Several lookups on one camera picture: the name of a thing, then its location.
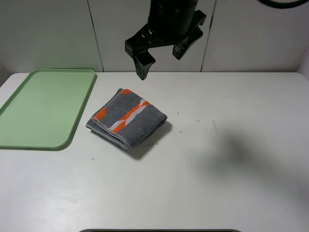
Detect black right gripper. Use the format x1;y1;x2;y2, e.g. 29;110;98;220
125;0;207;80

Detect grey towel with orange pattern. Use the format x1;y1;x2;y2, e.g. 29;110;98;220
86;88;168;150

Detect light green plastic tray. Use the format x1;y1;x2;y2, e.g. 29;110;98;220
0;69;96;150

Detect black right camera cable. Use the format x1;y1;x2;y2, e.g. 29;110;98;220
257;0;307;8

